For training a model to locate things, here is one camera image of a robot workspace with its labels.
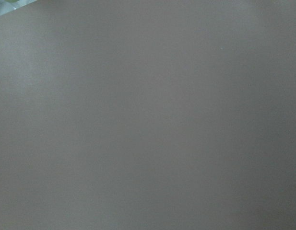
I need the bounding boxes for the blurred white side table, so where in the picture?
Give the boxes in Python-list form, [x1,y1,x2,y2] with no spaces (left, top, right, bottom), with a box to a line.
[0,0,36,16]

